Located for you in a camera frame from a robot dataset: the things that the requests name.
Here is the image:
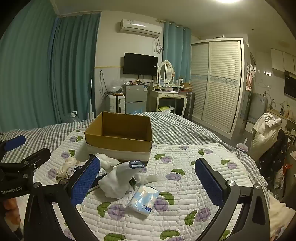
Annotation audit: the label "blue white tissue pack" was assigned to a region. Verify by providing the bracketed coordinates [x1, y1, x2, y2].
[125, 184, 160, 217]

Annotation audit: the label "white sock with blue cuff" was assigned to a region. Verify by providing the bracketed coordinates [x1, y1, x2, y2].
[98, 160, 158, 199]

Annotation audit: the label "grey washing machine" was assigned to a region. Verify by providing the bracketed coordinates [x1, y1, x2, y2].
[251, 92, 269, 121]

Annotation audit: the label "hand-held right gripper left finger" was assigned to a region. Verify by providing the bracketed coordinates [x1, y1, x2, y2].
[24, 156, 101, 241]

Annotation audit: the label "silver small fridge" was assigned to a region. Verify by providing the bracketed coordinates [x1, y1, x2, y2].
[123, 84, 149, 115]

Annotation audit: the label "white jacket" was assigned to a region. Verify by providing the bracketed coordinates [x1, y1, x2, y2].
[251, 113, 283, 161]

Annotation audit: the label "black wall cable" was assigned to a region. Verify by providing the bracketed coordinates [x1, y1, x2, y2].
[99, 70, 110, 96]

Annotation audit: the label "dark chair with clothes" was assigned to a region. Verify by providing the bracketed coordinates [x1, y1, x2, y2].
[258, 128, 290, 186]

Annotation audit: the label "pink hanging clothes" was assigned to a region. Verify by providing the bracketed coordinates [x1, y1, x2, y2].
[245, 64, 256, 91]

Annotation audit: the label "light blue curtain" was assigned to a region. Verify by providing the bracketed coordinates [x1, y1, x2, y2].
[162, 22, 192, 87]

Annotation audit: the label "white fleece blanket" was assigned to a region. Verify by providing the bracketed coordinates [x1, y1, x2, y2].
[269, 197, 296, 232]

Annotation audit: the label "purple cup with straw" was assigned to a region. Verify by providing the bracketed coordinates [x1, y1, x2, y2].
[236, 138, 249, 153]

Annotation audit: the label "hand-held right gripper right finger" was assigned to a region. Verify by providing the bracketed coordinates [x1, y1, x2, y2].
[195, 158, 271, 241]

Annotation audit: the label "black range hood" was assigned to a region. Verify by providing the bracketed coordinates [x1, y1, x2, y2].
[284, 70, 296, 102]

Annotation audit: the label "white floral quilt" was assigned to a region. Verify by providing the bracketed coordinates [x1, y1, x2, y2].
[30, 128, 270, 241]

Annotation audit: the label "brown cardboard box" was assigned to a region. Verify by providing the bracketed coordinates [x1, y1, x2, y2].
[84, 111, 153, 163]

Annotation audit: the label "white air conditioner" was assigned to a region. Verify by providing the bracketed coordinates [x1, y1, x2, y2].
[119, 19, 162, 38]

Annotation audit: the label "white louvred wardrobe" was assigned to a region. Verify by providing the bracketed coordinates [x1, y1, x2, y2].
[189, 38, 246, 140]

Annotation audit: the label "black wall television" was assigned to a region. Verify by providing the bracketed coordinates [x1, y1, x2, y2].
[122, 52, 159, 76]

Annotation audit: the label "white standing pole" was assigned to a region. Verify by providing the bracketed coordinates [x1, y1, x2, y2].
[89, 74, 95, 120]

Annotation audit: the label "person's left hand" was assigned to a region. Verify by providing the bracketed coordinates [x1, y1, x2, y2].
[3, 198, 19, 224]

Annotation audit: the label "clear water jug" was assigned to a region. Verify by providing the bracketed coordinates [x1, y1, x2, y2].
[63, 111, 80, 124]

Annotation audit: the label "silver suitcase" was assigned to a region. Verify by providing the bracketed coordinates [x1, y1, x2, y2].
[184, 91, 196, 121]

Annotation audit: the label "white suitcase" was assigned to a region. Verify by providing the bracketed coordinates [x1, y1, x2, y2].
[107, 94, 127, 114]

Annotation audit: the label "white wall cabinets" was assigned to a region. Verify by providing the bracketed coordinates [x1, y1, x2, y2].
[270, 48, 296, 75]

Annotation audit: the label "cream cloth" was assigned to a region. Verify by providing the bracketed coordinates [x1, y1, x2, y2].
[57, 158, 82, 179]

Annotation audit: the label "white oval mirror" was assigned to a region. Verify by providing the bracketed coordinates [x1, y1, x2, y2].
[158, 60, 175, 85]

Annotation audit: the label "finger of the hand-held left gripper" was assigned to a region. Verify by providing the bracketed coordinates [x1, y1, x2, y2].
[19, 148, 51, 168]
[0, 135, 26, 161]

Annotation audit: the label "teal curtain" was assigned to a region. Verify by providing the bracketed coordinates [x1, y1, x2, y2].
[49, 13, 101, 124]
[0, 0, 58, 133]

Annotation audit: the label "clear plastic bag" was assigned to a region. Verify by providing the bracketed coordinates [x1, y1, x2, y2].
[107, 78, 127, 93]

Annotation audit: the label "white dressing table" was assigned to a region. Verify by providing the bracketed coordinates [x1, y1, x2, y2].
[148, 89, 188, 119]

